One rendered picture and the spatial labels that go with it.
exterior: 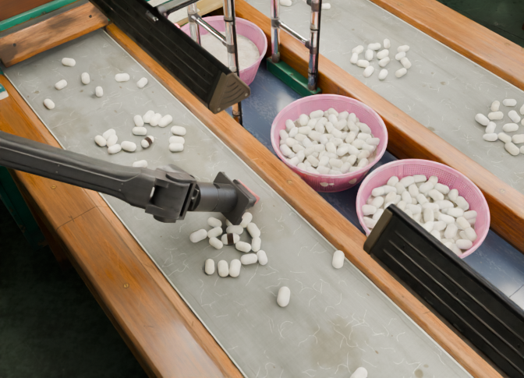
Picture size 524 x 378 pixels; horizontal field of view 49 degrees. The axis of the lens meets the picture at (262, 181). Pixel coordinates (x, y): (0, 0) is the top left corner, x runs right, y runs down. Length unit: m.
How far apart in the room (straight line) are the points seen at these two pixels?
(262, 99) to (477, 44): 0.59
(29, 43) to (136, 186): 0.72
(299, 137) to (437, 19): 0.59
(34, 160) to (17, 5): 0.72
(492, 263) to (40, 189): 0.96
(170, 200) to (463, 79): 0.87
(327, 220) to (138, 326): 0.42
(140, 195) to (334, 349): 0.43
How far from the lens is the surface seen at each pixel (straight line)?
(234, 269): 1.13
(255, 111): 1.54
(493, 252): 1.32
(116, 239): 1.20
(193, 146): 1.37
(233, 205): 1.14
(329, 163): 1.32
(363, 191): 1.25
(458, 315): 0.76
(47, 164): 1.02
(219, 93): 0.97
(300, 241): 1.18
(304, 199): 1.22
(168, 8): 1.12
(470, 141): 1.43
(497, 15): 3.27
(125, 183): 1.02
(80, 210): 1.27
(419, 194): 1.29
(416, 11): 1.77
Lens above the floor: 1.71
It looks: 49 degrees down
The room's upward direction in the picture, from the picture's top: 2 degrees counter-clockwise
